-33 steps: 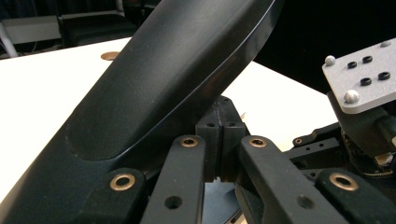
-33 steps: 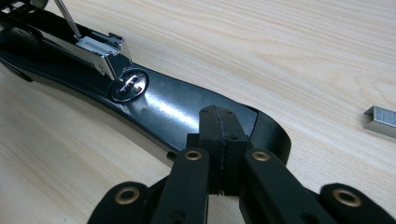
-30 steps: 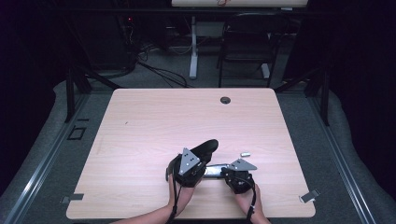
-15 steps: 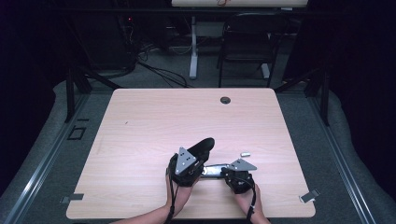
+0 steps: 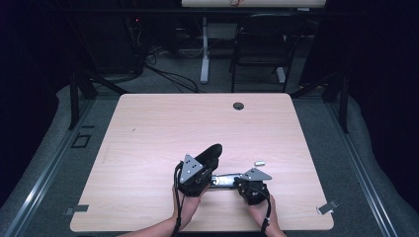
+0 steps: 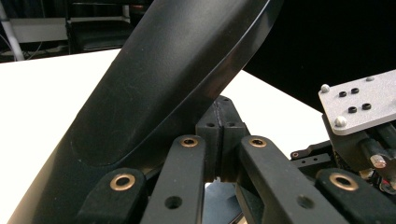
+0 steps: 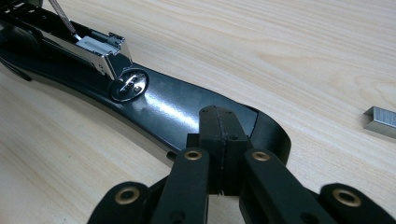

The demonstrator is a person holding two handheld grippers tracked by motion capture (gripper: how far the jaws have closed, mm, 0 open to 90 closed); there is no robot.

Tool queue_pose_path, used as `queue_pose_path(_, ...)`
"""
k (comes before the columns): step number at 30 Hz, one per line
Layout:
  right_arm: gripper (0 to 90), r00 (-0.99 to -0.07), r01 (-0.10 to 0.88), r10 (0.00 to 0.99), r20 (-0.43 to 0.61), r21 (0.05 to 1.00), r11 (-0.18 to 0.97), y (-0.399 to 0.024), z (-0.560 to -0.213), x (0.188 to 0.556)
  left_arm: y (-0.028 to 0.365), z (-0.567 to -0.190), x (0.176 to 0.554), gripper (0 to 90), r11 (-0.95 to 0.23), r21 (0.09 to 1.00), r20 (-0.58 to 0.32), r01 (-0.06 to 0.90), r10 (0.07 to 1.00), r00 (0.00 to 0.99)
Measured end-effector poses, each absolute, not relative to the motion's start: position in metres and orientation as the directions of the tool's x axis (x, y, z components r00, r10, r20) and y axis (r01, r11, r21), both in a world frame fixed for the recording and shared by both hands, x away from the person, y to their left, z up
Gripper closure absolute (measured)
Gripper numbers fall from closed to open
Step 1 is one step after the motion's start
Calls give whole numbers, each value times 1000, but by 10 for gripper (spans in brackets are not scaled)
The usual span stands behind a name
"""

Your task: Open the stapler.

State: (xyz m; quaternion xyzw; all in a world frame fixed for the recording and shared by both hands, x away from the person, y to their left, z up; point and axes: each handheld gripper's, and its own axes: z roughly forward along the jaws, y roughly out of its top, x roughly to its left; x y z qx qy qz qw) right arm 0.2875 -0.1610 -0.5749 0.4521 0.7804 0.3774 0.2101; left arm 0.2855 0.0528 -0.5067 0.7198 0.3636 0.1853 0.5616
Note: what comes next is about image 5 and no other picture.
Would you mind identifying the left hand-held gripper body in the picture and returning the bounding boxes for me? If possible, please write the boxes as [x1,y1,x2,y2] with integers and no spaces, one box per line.
[173,153,219,198]

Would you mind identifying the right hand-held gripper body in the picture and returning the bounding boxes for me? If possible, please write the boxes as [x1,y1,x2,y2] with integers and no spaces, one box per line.
[233,167,274,206]

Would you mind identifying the person's right hand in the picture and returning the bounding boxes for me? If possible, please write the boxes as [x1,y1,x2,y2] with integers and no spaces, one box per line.
[247,193,281,233]

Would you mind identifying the person's left hand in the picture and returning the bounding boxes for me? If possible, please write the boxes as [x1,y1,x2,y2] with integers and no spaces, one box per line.
[171,185,210,229]

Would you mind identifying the grey tape piece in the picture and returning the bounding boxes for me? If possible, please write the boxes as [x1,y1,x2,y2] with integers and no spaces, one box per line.
[316,199,340,215]
[63,204,90,216]

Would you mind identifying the long white desk leg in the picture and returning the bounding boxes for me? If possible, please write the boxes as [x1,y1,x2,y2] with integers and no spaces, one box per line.
[200,17,210,84]

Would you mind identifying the black folding chair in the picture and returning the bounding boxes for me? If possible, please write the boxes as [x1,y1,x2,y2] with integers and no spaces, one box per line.
[229,13,305,93]

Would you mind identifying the dark computer tower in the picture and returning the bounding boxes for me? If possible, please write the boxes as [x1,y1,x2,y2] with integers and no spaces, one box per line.
[75,13,144,75]

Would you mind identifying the light background desk top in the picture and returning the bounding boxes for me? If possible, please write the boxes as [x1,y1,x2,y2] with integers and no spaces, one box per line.
[181,0,327,8]

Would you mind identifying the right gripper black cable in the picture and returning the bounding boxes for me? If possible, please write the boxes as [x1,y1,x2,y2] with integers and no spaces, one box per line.
[261,194,273,235]

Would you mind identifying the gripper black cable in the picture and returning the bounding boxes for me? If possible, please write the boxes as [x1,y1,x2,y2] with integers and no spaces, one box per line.
[172,161,186,237]
[261,194,273,235]

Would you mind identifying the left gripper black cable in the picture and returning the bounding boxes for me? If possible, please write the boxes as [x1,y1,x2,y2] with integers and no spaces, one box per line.
[172,161,186,237]

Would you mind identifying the black floor cables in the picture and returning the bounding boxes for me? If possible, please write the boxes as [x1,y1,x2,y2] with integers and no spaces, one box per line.
[144,63,201,94]

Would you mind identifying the metal floor rail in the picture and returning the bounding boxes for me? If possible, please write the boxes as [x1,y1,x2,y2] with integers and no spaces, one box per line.
[325,98,399,237]
[0,98,97,237]

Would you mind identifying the black metal frame stand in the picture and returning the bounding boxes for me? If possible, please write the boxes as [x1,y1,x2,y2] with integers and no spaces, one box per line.
[68,70,129,130]
[290,70,350,134]

